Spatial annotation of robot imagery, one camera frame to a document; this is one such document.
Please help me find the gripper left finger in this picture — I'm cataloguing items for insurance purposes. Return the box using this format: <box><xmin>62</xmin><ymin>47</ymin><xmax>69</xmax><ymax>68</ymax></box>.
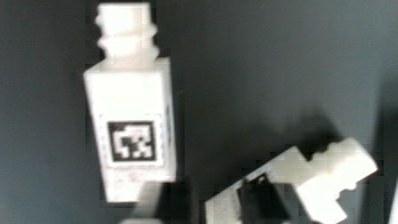
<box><xmin>121</xmin><ymin>182</ymin><xmax>190</xmax><ymax>224</ymax></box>

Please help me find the white table leg with tag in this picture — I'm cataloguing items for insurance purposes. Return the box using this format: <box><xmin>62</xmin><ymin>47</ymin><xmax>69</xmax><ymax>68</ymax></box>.
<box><xmin>84</xmin><ymin>2</ymin><xmax>176</xmax><ymax>203</ymax></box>

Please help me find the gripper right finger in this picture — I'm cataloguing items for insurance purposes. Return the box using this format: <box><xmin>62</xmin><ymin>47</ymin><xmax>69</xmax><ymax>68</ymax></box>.
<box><xmin>238</xmin><ymin>175</ymin><xmax>315</xmax><ymax>224</ymax></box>

